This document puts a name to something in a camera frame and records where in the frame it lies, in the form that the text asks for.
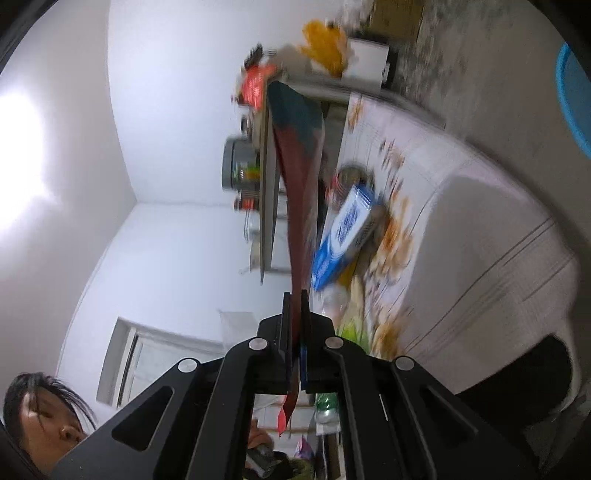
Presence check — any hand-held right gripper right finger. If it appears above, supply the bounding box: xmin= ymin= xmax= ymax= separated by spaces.
xmin=300 ymin=290 xmax=542 ymax=480

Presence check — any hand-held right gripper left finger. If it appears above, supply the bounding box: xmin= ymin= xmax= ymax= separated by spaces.
xmin=51 ymin=292 xmax=296 ymax=480

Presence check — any blue white toothpaste box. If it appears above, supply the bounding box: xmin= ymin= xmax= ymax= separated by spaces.
xmin=311 ymin=184 xmax=378 ymax=292

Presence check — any red teal snack wrapper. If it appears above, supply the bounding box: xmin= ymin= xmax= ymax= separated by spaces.
xmin=267 ymin=80 xmax=327 ymax=437

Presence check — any person's left hand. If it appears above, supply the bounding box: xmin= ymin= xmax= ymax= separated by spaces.
xmin=248 ymin=425 xmax=274 ymax=453

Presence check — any green plastic bottle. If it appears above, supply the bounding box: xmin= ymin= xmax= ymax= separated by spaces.
xmin=313 ymin=392 xmax=341 ymax=426

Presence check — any red drink can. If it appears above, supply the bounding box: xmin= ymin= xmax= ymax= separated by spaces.
xmin=325 ymin=165 xmax=376 ymax=204

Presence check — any grey metal pot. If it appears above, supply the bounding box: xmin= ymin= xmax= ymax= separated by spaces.
xmin=222 ymin=135 xmax=260 ymax=191

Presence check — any person's head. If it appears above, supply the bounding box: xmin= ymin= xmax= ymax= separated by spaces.
xmin=2 ymin=372 xmax=99 ymax=464

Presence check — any floral tablecloth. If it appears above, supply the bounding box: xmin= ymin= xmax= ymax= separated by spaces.
xmin=318 ymin=91 xmax=583 ymax=409

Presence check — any red plastic bag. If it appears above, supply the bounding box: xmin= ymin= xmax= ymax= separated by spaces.
xmin=236 ymin=64 xmax=279 ymax=110

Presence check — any yellow plastic bag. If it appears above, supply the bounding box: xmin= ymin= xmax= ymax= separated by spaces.
xmin=299 ymin=19 xmax=352 ymax=78

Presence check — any cardboard box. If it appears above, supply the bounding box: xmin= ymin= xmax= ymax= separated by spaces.
xmin=369 ymin=0 xmax=426 ymax=37

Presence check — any blue plastic basin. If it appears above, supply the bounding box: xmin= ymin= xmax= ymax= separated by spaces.
xmin=555 ymin=41 xmax=591 ymax=161

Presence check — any white window frame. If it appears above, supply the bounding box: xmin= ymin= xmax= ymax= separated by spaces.
xmin=96 ymin=316 xmax=232 ymax=411

